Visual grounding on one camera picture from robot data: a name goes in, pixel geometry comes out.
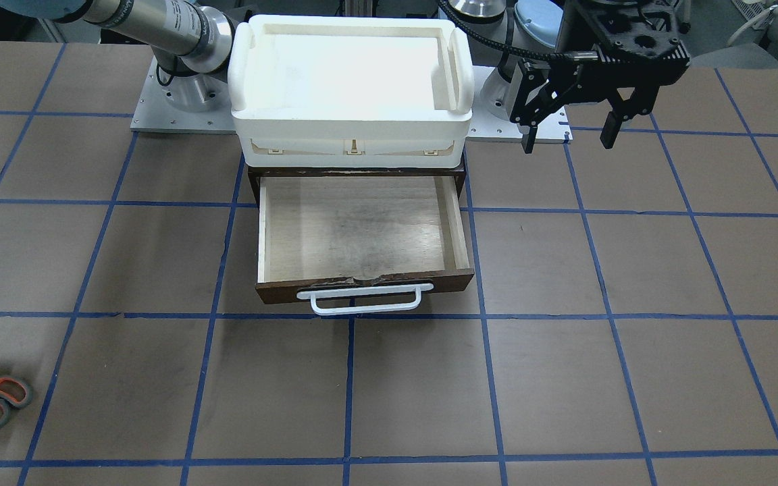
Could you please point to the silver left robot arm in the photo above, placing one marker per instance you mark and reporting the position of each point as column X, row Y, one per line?
column 621, row 52

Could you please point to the white plastic tray box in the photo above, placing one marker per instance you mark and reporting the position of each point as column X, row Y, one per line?
column 309, row 92

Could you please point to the wooden drawer with white handle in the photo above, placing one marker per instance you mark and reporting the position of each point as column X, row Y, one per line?
column 360, row 244

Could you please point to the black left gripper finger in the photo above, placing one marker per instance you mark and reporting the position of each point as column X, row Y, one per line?
column 543, row 121
column 622, row 111

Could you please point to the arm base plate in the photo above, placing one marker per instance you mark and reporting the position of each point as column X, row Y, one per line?
column 496, row 117
column 196, row 104

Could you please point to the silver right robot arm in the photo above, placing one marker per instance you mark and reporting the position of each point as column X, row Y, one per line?
column 186, row 39

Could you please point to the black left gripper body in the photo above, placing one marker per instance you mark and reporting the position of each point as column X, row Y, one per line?
column 543, row 86

